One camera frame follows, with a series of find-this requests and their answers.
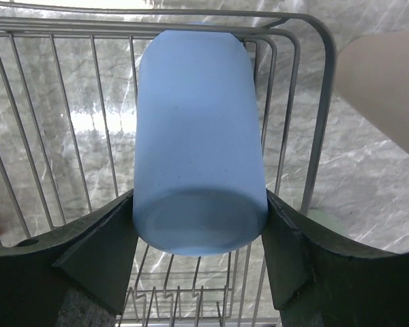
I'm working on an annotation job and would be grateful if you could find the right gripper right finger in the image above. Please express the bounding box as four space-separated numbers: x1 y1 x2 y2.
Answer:
262 193 409 326

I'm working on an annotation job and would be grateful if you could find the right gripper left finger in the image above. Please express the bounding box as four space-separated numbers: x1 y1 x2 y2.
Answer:
0 191 138 326

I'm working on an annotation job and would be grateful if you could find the blue plastic cup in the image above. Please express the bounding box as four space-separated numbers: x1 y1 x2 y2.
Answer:
133 31 268 256

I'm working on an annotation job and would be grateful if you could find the green cup right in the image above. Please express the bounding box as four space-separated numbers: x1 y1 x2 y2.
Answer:
307 208 348 237

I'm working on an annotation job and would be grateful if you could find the beige plastic cup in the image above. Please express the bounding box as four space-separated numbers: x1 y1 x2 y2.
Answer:
334 30 409 154

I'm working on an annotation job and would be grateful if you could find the black wire dish rack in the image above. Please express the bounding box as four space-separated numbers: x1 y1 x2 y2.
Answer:
0 1 336 326

